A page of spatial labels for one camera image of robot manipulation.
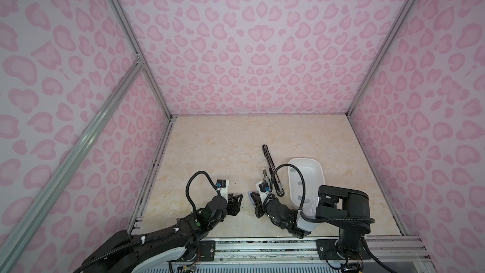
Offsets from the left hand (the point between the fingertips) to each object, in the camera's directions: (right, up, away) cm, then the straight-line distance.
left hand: (240, 194), depth 83 cm
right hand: (+5, -1, +2) cm, 5 cm away
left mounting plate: (-13, -19, -10) cm, 25 cm away
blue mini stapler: (+4, -2, +1) cm, 5 cm away
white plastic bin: (+36, +4, +11) cm, 38 cm away
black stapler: (+17, +5, +8) cm, 19 cm away
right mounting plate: (+34, -18, -9) cm, 39 cm away
